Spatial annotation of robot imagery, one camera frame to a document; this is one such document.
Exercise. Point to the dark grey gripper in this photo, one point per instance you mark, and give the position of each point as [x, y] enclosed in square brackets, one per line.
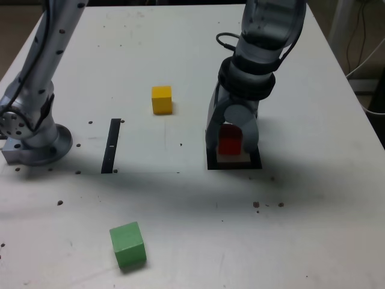
[240, 101]

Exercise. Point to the red cube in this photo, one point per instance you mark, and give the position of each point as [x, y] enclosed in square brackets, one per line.
[230, 144]

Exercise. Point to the yellow cube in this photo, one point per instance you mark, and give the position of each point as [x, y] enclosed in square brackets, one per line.
[162, 100]

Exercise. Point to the green cube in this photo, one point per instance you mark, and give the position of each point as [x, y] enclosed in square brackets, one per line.
[127, 245]

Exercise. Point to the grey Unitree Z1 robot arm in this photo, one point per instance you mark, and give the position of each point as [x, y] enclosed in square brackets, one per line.
[45, 132]

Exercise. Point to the black tape square outline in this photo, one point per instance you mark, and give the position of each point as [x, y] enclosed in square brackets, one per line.
[234, 166]

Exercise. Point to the black tape strip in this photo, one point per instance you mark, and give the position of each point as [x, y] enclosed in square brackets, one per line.
[110, 135]

